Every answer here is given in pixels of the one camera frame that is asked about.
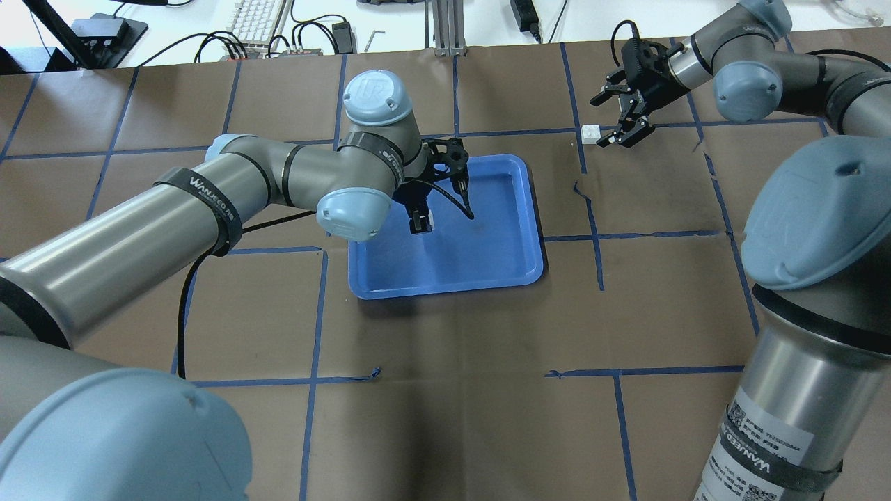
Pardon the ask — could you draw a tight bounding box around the blue plastic tray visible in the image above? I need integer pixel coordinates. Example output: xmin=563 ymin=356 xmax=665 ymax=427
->
xmin=348 ymin=154 xmax=544 ymax=299

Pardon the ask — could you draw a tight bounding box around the black power adapter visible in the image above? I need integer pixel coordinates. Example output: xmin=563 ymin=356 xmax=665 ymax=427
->
xmin=509 ymin=0 xmax=540 ymax=39

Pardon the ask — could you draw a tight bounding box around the brown paper table mat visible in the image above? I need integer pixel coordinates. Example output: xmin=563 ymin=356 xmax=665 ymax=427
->
xmin=2 ymin=42 xmax=831 ymax=500

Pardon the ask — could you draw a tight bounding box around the white keyboard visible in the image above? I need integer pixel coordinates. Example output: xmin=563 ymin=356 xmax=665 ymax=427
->
xmin=225 ymin=1 xmax=292 ymax=49

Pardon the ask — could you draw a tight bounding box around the black monitor stand base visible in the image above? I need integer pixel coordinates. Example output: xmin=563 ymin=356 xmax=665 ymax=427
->
xmin=71 ymin=13 xmax=148 ymax=69

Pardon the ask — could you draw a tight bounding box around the aluminium frame post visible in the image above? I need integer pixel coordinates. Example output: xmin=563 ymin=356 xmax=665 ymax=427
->
xmin=427 ymin=1 xmax=467 ymax=57

